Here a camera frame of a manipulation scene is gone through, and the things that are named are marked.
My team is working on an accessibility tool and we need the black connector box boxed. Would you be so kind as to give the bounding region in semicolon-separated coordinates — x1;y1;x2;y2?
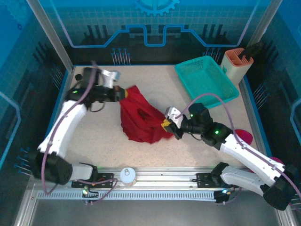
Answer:
213;188;236;205
81;186;99;205

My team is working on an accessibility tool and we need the white slotted cable duct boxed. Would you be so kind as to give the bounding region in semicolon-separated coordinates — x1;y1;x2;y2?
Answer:
37;190;217;201

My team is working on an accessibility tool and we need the teal plastic basket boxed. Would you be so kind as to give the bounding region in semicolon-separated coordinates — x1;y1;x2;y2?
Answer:
174;56;240;109

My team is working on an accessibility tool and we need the red t-shirt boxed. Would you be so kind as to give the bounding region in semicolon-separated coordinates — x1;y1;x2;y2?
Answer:
119;84;176;144

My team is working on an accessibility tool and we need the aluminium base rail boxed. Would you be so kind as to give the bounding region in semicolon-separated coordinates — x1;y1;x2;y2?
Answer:
30;166;283;189

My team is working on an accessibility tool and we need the pink bowl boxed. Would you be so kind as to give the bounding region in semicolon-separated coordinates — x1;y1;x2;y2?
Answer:
234;129;253;146

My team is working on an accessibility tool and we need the cream orange utensil holder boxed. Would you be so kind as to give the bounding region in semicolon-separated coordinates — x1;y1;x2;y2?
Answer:
220;48;254;87

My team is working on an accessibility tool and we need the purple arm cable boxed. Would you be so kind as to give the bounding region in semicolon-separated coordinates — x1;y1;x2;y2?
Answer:
177;93;301;205
41;60;118;205

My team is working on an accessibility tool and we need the aluminium frame post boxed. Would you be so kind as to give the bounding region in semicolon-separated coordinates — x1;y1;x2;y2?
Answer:
249;0;284;48
25;0;76;71

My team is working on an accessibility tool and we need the black utensil handle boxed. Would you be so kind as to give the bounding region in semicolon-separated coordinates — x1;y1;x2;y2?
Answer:
238;41;264;59

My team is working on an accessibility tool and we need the tin can with pull tab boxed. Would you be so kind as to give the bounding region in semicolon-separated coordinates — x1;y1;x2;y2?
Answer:
119;167;138;186

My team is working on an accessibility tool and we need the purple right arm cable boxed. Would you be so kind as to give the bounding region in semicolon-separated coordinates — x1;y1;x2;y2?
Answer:
177;93;301;205

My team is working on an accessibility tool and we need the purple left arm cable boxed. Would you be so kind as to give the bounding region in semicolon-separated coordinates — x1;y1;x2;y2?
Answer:
41;60;118;205

